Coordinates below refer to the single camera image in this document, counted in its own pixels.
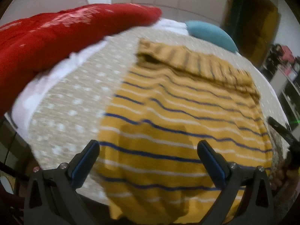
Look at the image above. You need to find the yellow striped knit sweater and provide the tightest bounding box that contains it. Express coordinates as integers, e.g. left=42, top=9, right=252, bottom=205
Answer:
left=96, top=38, right=273, bottom=224

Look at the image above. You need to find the pink clothes pile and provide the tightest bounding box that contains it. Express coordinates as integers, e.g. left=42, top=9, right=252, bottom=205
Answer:
left=270, top=44, right=295, bottom=65

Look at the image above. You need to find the person's right hand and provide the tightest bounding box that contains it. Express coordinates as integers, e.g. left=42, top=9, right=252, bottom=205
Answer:
left=271, top=168, right=299, bottom=191

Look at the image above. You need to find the white shelf unit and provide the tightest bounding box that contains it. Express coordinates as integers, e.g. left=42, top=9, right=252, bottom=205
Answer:
left=270, top=68, right=299, bottom=138

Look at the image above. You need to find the beige dotted quilt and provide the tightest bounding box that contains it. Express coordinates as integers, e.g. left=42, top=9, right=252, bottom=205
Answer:
left=29, top=27, right=288, bottom=204

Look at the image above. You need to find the wooden door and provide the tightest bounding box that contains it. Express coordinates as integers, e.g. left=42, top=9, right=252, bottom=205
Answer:
left=222, top=0, right=280, bottom=68

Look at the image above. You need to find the teal pillow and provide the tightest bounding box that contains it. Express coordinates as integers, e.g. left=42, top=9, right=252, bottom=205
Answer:
left=185, top=20, right=239, bottom=53

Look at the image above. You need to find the red long pillow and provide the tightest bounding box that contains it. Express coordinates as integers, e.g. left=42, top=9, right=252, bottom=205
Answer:
left=1, top=3, right=162, bottom=115

